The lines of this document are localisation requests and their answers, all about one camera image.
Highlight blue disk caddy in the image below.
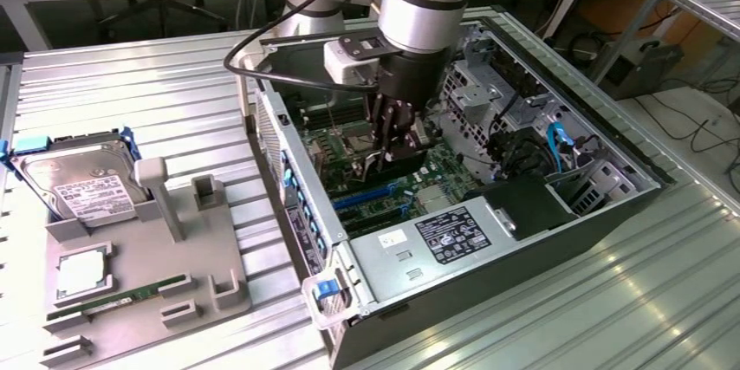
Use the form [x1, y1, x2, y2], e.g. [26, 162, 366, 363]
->
[0, 126, 144, 226]

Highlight CPU with silver lid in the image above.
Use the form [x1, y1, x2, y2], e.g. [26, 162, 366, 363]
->
[56, 251, 112, 298]

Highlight black RAM slot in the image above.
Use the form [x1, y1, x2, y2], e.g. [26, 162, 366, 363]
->
[315, 103, 370, 128]
[300, 103, 348, 125]

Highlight aluminium slat table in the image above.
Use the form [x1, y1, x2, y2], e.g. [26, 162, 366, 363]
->
[616, 0, 740, 101]

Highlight blue expansion slot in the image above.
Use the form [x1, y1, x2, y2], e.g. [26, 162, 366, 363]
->
[331, 181, 396, 212]

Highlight green RAM stick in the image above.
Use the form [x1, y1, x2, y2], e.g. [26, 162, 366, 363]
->
[46, 276, 187, 315]

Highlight black chair base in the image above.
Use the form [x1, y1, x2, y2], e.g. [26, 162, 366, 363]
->
[91, 0, 228, 38]

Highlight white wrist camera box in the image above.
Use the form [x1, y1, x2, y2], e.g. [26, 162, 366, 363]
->
[322, 34, 402, 88]

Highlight grey plastic case handle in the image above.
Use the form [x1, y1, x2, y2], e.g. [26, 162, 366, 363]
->
[300, 273, 356, 330]

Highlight blue case latch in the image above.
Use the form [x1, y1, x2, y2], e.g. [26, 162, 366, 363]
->
[311, 278, 340, 302]

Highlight black box on floor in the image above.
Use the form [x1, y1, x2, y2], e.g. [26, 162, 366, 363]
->
[599, 38, 687, 101]

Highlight black plastic air shroud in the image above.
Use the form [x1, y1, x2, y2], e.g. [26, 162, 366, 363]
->
[482, 179, 580, 243]

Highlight open PC case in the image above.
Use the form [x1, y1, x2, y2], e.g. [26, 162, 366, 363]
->
[240, 14, 678, 370]

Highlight silver finned heatsink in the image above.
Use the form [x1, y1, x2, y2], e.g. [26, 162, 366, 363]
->
[415, 185, 459, 211]

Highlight silver metal disk bay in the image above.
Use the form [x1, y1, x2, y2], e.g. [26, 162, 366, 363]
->
[446, 60, 514, 172]

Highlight black expansion slot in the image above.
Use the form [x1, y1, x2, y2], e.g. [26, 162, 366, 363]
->
[340, 206, 410, 235]

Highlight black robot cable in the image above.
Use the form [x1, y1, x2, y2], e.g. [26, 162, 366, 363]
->
[223, 0, 387, 94]

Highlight black wire bundle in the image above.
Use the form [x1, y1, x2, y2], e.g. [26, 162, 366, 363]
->
[487, 92, 551, 183]

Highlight black floor cables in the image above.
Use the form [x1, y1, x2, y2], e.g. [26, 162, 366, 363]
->
[632, 77, 740, 166]

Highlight CPU socket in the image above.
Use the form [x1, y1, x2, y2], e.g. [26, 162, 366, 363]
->
[339, 129, 378, 154]

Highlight blue flat wire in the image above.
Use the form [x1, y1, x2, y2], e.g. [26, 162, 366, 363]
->
[544, 120, 580, 179]

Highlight silver power supply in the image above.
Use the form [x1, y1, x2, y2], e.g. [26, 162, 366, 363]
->
[344, 201, 522, 305]

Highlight green Dell motherboard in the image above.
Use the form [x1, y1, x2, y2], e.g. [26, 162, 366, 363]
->
[288, 96, 499, 237]

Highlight grey parts rack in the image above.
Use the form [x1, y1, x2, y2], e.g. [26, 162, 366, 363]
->
[39, 156, 258, 367]

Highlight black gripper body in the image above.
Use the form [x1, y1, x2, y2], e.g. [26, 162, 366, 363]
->
[379, 47, 456, 109]

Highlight silver hard disk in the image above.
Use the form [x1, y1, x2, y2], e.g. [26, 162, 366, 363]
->
[11, 139, 139, 229]

